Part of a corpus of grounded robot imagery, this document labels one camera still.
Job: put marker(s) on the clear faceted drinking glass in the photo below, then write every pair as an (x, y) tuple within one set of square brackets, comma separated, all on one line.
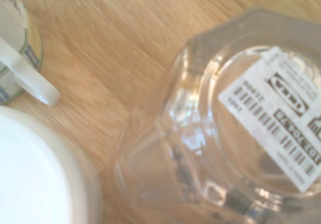
[(225, 133)]

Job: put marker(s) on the small white striped cup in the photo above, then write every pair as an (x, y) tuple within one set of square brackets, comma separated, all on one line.
[(15, 20)]

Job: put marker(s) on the white mug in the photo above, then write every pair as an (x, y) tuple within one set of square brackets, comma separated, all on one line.
[(32, 173)]

